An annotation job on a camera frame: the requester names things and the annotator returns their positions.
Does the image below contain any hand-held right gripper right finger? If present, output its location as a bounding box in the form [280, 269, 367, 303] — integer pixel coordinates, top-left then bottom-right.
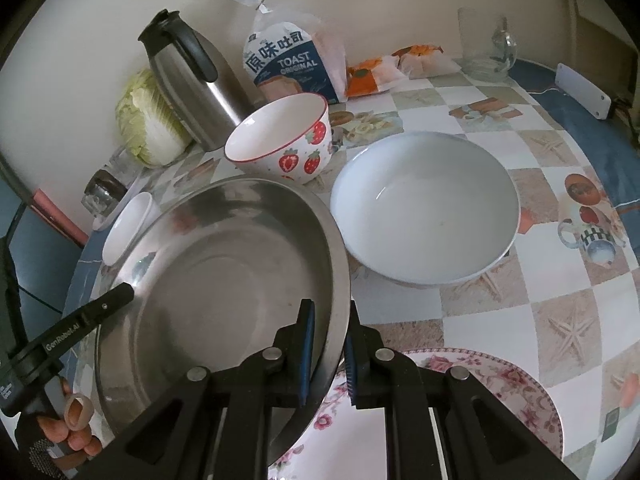
[344, 300, 581, 480]

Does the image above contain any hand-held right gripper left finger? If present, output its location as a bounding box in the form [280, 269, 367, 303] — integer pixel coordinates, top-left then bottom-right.
[65, 299, 321, 480]

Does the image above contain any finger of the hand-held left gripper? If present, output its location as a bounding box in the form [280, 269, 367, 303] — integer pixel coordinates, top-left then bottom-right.
[7, 282, 137, 376]

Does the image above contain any small white bowl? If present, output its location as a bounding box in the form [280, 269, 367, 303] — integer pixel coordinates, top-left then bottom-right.
[101, 191, 162, 267]

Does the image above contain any stainless steel basin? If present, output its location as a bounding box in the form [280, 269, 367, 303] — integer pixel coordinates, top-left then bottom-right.
[94, 176, 351, 467]

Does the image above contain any floral plate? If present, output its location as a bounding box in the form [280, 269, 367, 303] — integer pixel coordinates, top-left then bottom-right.
[267, 347, 565, 480]

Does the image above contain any strawberry print bowl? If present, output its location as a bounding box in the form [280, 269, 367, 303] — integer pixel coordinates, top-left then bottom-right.
[223, 92, 333, 181]

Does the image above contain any person's left hand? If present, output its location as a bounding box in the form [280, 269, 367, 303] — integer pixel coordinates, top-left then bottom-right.
[35, 377, 103, 461]

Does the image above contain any dark upright panel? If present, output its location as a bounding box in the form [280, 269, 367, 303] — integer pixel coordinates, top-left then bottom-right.
[0, 232, 23, 356]

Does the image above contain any pink padded bar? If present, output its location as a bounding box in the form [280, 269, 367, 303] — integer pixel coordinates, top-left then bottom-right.
[30, 187, 88, 248]

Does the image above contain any glass cup on saucer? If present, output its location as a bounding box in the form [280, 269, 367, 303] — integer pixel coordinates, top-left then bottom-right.
[82, 170, 128, 218]

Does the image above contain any empty glass jar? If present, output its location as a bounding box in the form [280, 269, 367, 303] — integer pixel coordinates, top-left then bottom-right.
[107, 145, 143, 186]

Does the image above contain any large white bowl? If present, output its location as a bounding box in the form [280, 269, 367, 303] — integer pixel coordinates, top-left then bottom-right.
[330, 131, 521, 288]

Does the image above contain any napa cabbage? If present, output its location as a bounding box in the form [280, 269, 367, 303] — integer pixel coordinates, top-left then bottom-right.
[115, 69, 193, 168]

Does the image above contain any stainless steel thermos jug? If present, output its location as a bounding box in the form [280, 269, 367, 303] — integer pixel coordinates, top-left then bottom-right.
[137, 9, 261, 152]

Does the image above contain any bagged toast bread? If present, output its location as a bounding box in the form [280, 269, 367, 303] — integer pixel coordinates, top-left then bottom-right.
[210, 0, 348, 106]

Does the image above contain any tall drinking glass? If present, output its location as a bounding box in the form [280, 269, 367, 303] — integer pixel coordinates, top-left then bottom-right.
[456, 6, 501, 78]

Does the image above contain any clear glass mug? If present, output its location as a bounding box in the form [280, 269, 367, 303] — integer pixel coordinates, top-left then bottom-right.
[487, 17, 519, 81]

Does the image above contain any thin black cable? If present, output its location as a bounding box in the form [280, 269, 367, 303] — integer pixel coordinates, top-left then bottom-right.
[17, 287, 66, 317]

